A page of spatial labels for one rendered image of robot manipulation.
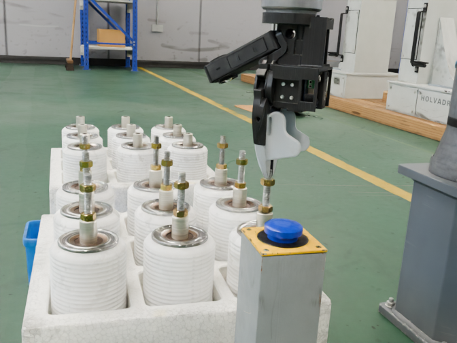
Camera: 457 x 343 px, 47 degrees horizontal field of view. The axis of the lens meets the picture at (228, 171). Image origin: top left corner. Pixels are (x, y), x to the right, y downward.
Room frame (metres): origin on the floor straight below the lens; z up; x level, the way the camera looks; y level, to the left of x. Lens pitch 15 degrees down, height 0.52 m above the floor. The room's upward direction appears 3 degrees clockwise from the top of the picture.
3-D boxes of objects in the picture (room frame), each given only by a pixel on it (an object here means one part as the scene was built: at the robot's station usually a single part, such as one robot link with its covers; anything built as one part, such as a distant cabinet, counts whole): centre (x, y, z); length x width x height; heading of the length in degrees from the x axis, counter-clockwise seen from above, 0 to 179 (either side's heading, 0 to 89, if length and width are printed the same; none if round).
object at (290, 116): (0.71, -0.08, 0.38); 0.06 x 0.03 x 0.09; 67
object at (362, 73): (4.80, -0.81, 0.45); 1.61 x 0.57 x 0.74; 20
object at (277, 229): (0.52, -0.06, 0.32); 0.04 x 0.04 x 0.02
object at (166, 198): (0.78, 0.09, 0.26); 0.02 x 0.02 x 0.03
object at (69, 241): (0.63, 0.17, 0.25); 0.08 x 0.08 x 0.01
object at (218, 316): (0.78, 0.09, 0.09); 0.39 x 0.39 x 0.18; 16
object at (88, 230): (0.63, 0.17, 0.26); 0.02 x 0.02 x 0.03
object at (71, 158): (1.16, 0.32, 0.16); 0.10 x 0.10 x 0.18
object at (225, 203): (0.81, -0.02, 0.25); 0.08 x 0.08 x 0.01
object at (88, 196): (0.63, 0.17, 0.30); 0.01 x 0.01 x 0.08
